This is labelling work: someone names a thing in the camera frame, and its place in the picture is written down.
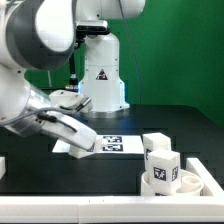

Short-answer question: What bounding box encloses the black camera on stand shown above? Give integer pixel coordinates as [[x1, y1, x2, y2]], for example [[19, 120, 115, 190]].
[[66, 20, 110, 92]]

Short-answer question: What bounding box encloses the white paper marker sheet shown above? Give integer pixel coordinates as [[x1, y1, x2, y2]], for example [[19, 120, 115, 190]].
[[53, 135, 144, 154]]

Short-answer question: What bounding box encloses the white front rail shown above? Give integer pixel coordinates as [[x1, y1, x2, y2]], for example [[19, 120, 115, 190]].
[[0, 196, 224, 224]]

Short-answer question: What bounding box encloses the white block left edge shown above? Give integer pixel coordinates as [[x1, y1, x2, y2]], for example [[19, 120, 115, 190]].
[[0, 157, 6, 179]]

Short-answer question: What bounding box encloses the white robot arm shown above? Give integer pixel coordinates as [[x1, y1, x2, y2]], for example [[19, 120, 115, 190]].
[[0, 0, 146, 150]]

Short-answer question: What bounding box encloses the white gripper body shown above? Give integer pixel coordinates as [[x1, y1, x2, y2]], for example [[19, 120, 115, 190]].
[[37, 111, 97, 150]]

